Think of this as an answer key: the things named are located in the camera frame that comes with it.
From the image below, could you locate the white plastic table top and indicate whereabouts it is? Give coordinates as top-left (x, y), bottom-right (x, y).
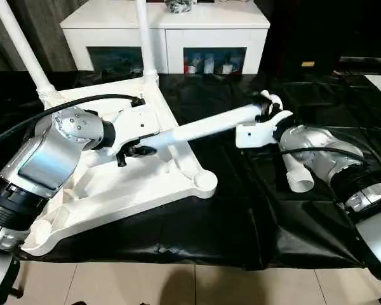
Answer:
top-left (20, 74), bottom-right (218, 257)

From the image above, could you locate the white plastic table leg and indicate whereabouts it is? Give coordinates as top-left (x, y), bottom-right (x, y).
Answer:
top-left (0, 0), bottom-right (60, 103)
top-left (138, 102), bottom-right (268, 151)
top-left (136, 0), bottom-right (161, 86)
top-left (260, 90), bottom-right (316, 194)

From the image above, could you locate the black low cabinet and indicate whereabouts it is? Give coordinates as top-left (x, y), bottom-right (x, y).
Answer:
top-left (265, 0), bottom-right (381, 76)

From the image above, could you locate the black plastic mat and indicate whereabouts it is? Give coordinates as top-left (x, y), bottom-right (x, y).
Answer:
top-left (0, 69), bottom-right (381, 271)

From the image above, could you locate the white sideboard cabinet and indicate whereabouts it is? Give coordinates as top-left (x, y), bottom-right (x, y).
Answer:
top-left (60, 0), bottom-right (271, 75)

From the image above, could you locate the bag of black items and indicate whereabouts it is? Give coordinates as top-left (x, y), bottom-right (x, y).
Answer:
top-left (164, 0), bottom-right (198, 15)

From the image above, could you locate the dark grey curtain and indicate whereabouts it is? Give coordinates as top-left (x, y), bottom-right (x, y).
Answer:
top-left (0, 0), bottom-right (76, 73)

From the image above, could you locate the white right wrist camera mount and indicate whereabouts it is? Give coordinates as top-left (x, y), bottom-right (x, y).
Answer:
top-left (235, 109), bottom-right (295, 150)

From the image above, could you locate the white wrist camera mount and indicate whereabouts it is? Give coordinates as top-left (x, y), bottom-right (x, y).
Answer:
top-left (107, 104), bottom-right (162, 160)
top-left (235, 109), bottom-right (295, 150)

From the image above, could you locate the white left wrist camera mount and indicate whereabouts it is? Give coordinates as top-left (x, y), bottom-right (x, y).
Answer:
top-left (107, 104), bottom-right (162, 160)

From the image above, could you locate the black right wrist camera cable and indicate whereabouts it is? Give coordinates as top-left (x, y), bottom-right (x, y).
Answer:
top-left (280, 140), bottom-right (381, 179)

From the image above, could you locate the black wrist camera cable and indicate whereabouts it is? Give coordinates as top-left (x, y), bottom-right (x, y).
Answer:
top-left (0, 93), bottom-right (146, 147)
top-left (280, 140), bottom-right (381, 179)

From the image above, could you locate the black left wrist camera cable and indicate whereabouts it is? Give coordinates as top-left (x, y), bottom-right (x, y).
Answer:
top-left (0, 93), bottom-right (146, 147)

